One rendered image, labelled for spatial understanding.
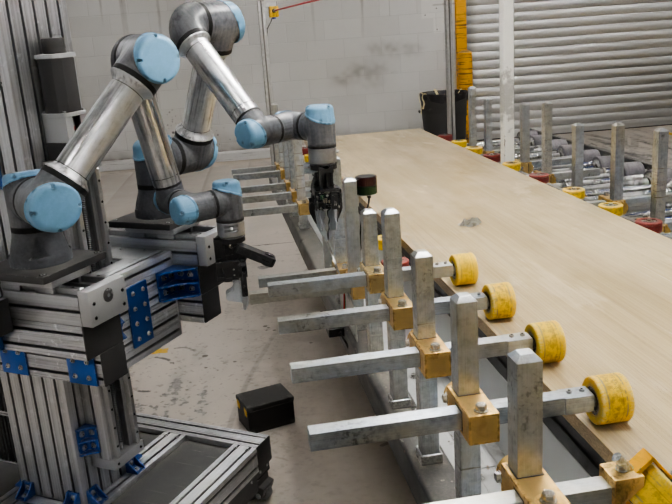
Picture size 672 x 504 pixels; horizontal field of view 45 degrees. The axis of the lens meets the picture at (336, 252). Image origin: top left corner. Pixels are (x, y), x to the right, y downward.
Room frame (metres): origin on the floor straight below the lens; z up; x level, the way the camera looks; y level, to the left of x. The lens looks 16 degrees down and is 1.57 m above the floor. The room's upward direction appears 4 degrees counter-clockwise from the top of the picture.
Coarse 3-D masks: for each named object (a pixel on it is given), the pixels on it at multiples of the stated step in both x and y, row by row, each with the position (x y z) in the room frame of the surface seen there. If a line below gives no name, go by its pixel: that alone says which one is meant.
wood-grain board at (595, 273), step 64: (384, 192) 3.11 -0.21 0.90; (448, 192) 3.03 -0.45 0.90; (512, 192) 2.95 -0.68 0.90; (448, 256) 2.18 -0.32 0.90; (512, 256) 2.14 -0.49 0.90; (576, 256) 2.10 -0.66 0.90; (640, 256) 2.06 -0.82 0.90; (512, 320) 1.66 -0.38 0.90; (576, 320) 1.64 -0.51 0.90; (640, 320) 1.61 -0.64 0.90; (576, 384) 1.33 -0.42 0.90; (640, 384) 1.31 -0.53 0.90; (640, 448) 1.10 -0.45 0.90
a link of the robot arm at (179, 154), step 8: (168, 136) 2.39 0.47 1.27; (136, 144) 2.35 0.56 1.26; (176, 144) 2.40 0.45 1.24; (136, 152) 2.34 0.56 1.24; (176, 152) 2.38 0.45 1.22; (184, 152) 2.40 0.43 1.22; (136, 160) 2.34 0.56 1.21; (144, 160) 2.33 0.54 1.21; (176, 160) 2.37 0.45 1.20; (184, 160) 2.39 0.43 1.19; (136, 168) 2.35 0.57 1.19; (144, 168) 2.33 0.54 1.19; (184, 168) 2.40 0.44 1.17; (136, 176) 2.36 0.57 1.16; (144, 176) 2.33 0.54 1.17; (144, 184) 2.33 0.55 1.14; (152, 184) 2.32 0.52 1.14
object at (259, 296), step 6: (348, 288) 2.13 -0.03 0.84; (252, 294) 2.09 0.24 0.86; (258, 294) 2.09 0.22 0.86; (264, 294) 2.09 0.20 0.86; (300, 294) 2.11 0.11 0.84; (306, 294) 2.11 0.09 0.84; (312, 294) 2.11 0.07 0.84; (318, 294) 2.11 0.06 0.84; (324, 294) 2.12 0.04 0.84; (330, 294) 2.12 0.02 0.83; (336, 294) 2.12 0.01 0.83; (252, 300) 2.09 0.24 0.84; (258, 300) 2.09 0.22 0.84; (264, 300) 2.09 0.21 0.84; (270, 300) 2.10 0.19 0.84; (276, 300) 2.10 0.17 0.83; (282, 300) 2.10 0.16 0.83
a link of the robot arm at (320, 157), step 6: (312, 150) 2.07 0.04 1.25; (318, 150) 2.06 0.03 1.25; (324, 150) 2.06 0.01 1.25; (330, 150) 2.07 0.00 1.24; (336, 150) 2.10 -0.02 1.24; (312, 156) 2.07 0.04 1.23; (318, 156) 2.06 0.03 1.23; (324, 156) 2.06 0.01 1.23; (330, 156) 2.07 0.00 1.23; (336, 156) 2.09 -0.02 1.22; (312, 162) 2.08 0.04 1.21; (318, 162) 2.07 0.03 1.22; (324, 162) 2.06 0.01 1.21; (330, 162) 2.07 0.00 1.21
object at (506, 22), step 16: (512, 0) 3.62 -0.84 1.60; (512, 16) 3.62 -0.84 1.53; (512, 32) 3.62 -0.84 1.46; (512, 48) 3.62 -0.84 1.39; (512, 64) 3.62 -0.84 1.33; (512, 80) 3.62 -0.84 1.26; (512, 96) 3.62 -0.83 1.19; (512, 112) 3.62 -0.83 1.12; (512, 128) 3.62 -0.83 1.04; (512, 144) 3.62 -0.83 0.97; (512, 160) 3.62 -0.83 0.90
